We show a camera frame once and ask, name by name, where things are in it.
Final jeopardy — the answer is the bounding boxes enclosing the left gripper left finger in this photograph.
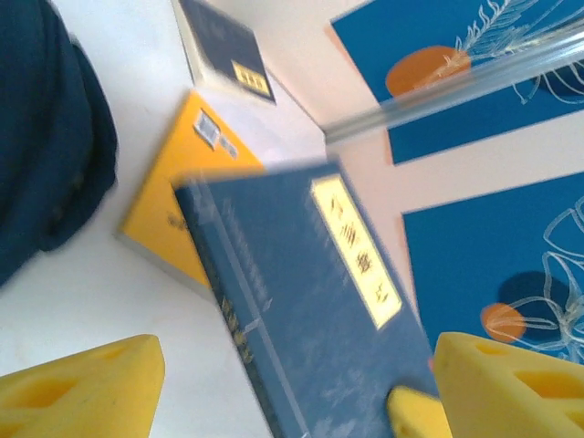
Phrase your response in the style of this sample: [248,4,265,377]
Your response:
[0,334,166,438]

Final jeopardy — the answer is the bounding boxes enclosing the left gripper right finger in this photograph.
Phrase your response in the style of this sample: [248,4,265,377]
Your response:
[386,331,584,438]

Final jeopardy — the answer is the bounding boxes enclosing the navy book long yellow label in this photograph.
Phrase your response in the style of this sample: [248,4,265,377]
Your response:
[174,157,442,438]

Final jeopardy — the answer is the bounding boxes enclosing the yellow paperback book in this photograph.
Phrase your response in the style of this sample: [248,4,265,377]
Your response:
[113,89,266,291]

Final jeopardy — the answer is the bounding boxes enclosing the navy blue backpack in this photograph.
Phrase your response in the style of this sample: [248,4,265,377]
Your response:
[0,0,120,288]

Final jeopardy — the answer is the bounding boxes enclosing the navy book small yellow label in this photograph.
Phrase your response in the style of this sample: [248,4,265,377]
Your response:
[171,0,279,107]

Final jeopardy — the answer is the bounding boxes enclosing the blue leaf print wall panel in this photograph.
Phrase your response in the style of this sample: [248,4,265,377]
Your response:
[386,57,584,166]
[401,171,584,366]

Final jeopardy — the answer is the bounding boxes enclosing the aluminium corner post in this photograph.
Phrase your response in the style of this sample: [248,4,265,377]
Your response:
[321,25,584,146]

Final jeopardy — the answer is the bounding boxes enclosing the blue fern print wall panel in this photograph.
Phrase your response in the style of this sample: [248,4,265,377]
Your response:
[328,0,584,109]

